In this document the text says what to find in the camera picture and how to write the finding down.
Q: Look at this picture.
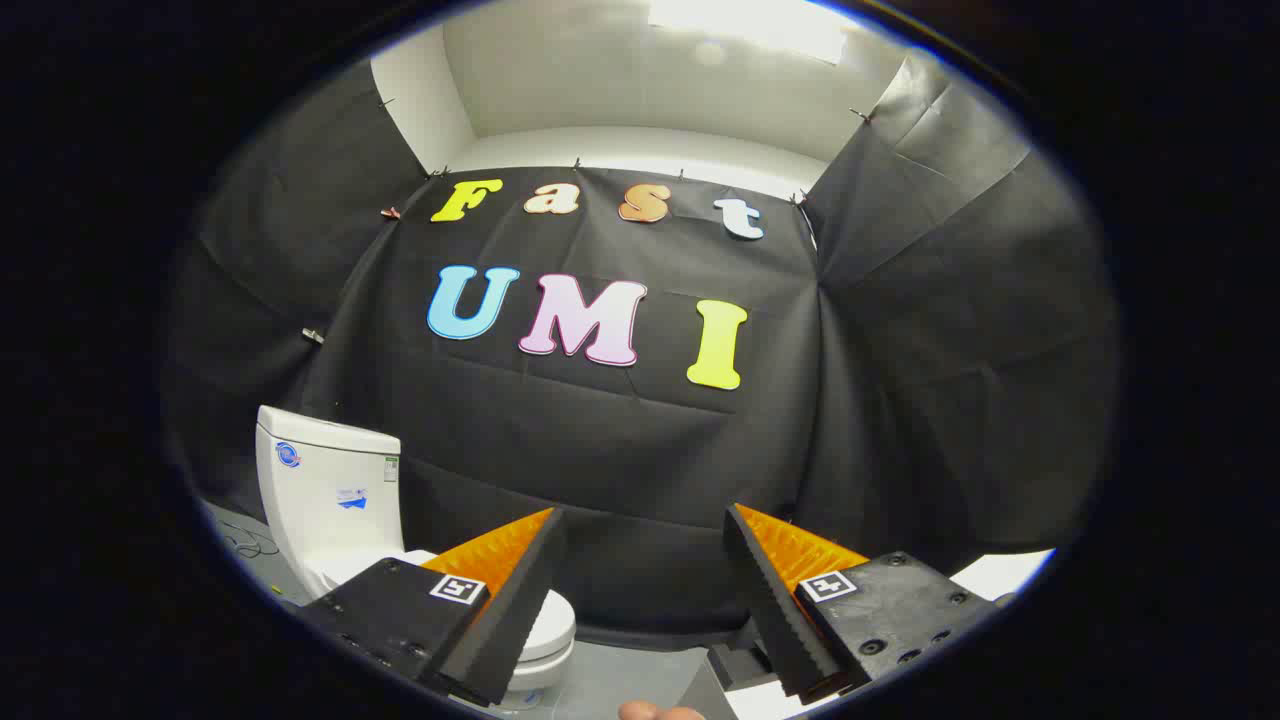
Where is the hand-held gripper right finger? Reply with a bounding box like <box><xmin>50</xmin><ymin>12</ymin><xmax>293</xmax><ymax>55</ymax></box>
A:
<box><xmin>722</xmin><ymin>503</ymin><xmax>1004</xmax><ymax>705</ymax></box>

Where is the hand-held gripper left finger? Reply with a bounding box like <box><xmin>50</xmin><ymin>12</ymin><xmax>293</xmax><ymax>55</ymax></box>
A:
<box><xmin>298</xmin><ymin>506</ymin><xmax>568</xmax><ymax>709</ymax></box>

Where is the white toilet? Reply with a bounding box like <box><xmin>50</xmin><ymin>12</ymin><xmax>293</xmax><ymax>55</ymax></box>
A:
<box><xmin>255</xmin><ymin>405</ymin><xmax>578</xmax><ymax>713</ymax></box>

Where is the black backdrop cloth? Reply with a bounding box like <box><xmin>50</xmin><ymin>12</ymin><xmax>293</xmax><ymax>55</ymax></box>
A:
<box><xmin>165</xmin><ymin>50</ymin><xmax>1121</xmax><ymax>651</ymax></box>

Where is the black floor cable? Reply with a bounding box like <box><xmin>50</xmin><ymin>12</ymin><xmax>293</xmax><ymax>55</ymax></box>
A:
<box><xmin>215</xmin><ymin>518</ymin><xmax>283</xmax><ymax>561</ymax></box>

